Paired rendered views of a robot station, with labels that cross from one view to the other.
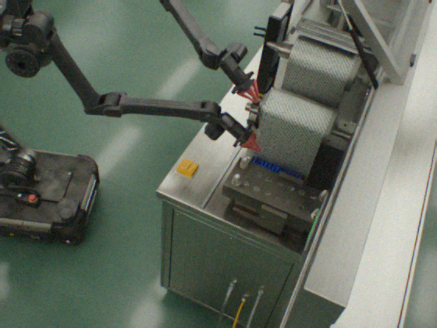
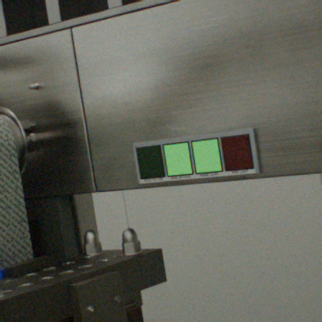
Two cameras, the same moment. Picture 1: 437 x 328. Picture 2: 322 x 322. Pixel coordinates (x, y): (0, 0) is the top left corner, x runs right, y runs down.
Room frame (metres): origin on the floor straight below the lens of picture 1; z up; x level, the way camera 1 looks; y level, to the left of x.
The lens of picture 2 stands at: (0.37, 1.09, 1.27)
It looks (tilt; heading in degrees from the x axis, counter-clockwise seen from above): 3 degrees down; 292
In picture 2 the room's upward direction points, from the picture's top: 9 degrees counter-clockwise
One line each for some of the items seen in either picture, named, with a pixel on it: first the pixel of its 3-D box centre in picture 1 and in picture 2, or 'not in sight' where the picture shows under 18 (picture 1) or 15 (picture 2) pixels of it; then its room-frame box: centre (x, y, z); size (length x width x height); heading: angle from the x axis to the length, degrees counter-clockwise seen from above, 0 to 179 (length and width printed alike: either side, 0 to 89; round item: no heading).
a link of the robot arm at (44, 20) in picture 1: (34, 26); not in sight; (1.32, 0.67, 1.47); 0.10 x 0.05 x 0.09; 91
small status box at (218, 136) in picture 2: (314, 226); (193, 157); (0.88, -0.34, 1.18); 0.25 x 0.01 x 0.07; 161
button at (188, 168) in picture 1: (187, 168); not in sight; (1.28, 0.11, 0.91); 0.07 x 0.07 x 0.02; 71
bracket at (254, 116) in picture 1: (252, 132); not in sight; (1.40, -0.14, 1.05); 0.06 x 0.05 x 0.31; 71
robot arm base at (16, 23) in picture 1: (13, 28); not in sight; (1.32, 0.75, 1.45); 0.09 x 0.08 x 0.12; 1
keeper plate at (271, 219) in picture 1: (271, 219); (100, 310); (1.04, -0.24, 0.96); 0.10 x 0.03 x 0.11; 71
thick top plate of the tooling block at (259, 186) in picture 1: (278, 195); (51, 291); (1.13, -0.26, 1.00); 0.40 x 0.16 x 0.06; 71
